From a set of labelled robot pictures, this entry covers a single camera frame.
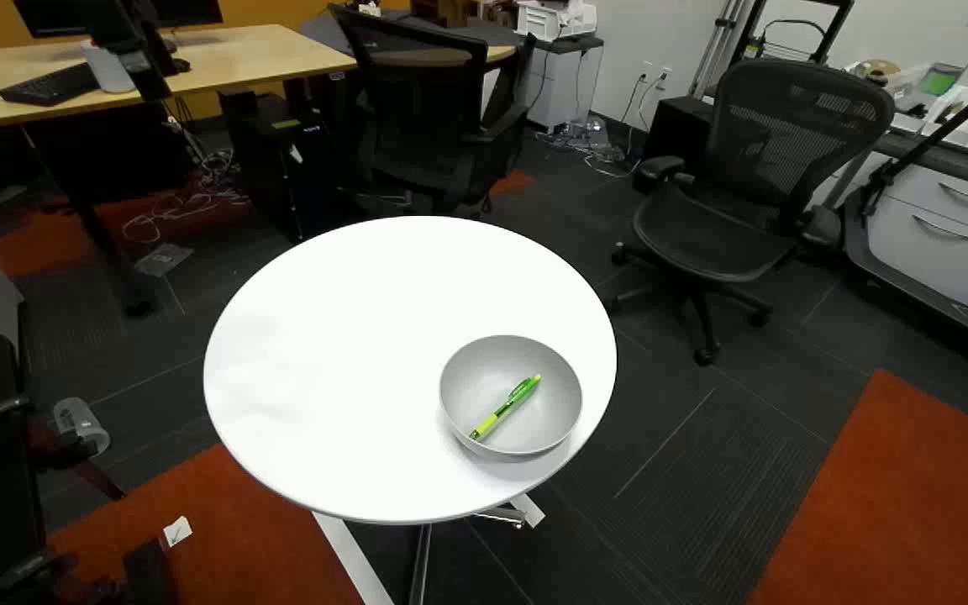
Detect tangled floor cables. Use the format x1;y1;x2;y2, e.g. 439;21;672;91
116;181;257;252

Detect black mesh office chair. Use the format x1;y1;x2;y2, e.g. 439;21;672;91
608;56;902;369

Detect grey round bowl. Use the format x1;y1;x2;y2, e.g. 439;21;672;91
439;333;584;461

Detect black camera stand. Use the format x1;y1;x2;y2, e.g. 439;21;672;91
840;60;968;363

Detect black padded office chair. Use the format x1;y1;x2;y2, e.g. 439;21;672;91
329;4;539;221

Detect black computer monitor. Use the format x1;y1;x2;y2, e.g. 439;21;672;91
12;0;225;81

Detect small white paper piece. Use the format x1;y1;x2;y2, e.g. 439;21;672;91
158;513;198;550

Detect white drawer cabinet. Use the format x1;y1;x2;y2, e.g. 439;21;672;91
864;163;968;330

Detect white box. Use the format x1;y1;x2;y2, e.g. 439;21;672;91
516;0;602;47

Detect black computer tower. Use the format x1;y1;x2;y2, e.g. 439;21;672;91
220;89;322;229
649;94;725;176

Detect black keyboard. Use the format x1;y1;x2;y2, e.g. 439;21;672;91
0;60;100;112

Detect green highlighter pen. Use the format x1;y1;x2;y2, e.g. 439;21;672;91
468;372;546;444

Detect green box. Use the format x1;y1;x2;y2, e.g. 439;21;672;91
917;60;968;101

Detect grey floor power box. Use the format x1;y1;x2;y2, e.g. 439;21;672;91
129;238;198;282

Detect white table base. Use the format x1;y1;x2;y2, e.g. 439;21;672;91
311;491;553;605

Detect light wooden desk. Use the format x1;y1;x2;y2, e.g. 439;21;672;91
0;21;359;320

